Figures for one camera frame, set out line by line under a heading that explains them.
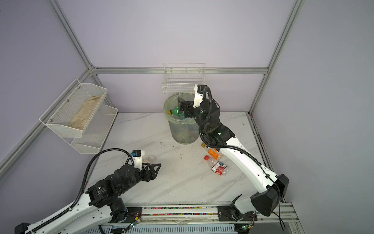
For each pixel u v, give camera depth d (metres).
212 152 0.92
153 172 0.65
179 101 0.56
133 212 0.75
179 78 1.05
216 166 0.87
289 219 0.73
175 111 0.88
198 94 0.54
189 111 0.57
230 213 0.66
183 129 0.88
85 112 0.80
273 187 0.39
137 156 0.62
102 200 0.49
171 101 0.94
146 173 0.62
